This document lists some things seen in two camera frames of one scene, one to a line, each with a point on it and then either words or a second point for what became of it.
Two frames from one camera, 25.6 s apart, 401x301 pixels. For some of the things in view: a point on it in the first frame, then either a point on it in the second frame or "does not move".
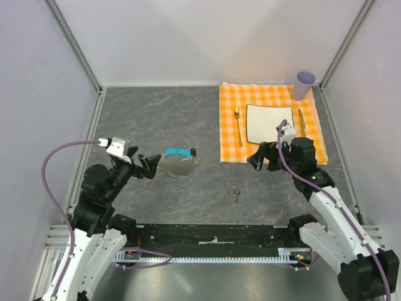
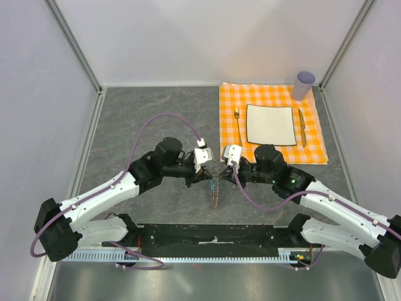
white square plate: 262,121 does not move
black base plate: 211,239 does not move
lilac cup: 302,84 does not move
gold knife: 302,123 does not move
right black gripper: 257,159 to 226,175
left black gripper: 141,172 to 195,177
